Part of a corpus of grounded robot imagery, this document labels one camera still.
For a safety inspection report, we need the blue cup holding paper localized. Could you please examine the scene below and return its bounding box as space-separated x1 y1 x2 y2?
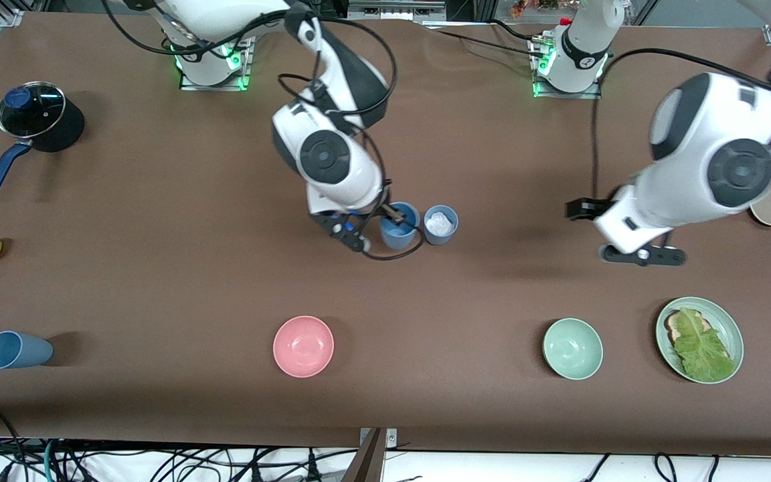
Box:
424 206 459 246

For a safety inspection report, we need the toasted bread slice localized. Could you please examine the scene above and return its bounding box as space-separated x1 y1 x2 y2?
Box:
665 309 714 345

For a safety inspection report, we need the green bowl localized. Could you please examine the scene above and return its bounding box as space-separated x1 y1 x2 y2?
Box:
542 317 604 381

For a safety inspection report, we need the green plate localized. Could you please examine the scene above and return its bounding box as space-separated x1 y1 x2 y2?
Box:
655 297 745 385

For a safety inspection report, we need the green lettuce leaf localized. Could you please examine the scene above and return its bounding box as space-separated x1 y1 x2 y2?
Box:
673 308 738 382

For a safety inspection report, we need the pink bowl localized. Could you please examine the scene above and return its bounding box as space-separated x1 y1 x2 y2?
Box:
272 315 335 379

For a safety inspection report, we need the brown bar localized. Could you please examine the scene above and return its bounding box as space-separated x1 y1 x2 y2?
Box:
340 428 386 482

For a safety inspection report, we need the glass lid blue knob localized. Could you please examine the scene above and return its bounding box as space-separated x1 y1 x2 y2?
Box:
0 81 67 140

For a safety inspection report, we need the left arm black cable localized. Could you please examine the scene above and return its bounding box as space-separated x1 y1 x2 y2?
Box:
590 0 771 202

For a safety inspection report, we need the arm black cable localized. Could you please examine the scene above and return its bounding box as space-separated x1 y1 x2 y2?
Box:
277 17 428 262
590 0 771 202

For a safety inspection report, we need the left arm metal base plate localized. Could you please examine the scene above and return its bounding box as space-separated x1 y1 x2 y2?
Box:
533 40 604 100

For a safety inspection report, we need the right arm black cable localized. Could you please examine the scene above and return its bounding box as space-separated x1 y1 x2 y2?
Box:
277 17 428 262

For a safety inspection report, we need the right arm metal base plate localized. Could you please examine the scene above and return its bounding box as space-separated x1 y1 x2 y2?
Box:
178 37 252 92

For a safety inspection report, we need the black base cable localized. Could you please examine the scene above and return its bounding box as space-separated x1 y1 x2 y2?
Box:
436 29 547 58
489 19 543 42

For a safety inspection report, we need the metal frame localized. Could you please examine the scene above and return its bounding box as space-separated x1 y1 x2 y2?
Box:
347 0 446 21

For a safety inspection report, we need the metal table bracket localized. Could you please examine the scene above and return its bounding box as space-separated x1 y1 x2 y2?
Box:
359 427 398 449

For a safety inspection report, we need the black saucepan blue handle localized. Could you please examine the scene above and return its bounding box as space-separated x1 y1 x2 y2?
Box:
0 94 86 199

